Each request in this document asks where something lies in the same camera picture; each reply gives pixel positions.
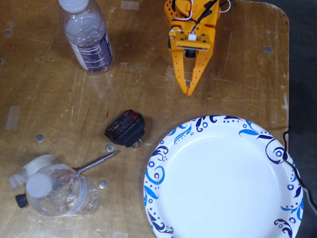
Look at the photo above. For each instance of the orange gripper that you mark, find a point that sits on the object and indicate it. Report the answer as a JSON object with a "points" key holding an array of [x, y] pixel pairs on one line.
{"points": [[179, 66]]}

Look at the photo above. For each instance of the clear bottle with purple label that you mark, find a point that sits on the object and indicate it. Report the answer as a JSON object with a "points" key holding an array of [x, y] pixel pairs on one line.
{"points": [[86, 37]]}

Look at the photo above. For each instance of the clear bottle without label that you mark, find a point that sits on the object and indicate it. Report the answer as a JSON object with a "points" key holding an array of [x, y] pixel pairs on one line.
{"points": [[69, 196]]}

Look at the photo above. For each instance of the white paper plate blue pattern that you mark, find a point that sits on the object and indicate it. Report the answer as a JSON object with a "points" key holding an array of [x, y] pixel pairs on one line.
{"points": [[210, 186]]}

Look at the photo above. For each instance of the black power adapter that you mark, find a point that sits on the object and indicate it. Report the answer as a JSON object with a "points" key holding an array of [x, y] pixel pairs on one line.
{"points": [[126, 131]]}

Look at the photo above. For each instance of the red black screwdriver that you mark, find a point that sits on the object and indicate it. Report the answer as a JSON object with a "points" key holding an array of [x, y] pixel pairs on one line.
{"points": [[99, 161]]}

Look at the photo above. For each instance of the white tape roll clear dispenser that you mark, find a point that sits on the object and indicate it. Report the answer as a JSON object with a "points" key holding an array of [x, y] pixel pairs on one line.
{"points": [[37, 163]]}

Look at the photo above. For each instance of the clear tape strip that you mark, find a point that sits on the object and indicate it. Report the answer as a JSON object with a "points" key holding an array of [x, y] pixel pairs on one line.
{"points": [[120, 234]]}

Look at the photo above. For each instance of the wrist camera on orange mount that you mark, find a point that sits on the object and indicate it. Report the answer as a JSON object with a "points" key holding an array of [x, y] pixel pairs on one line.
{"points": [[192, 44]]}

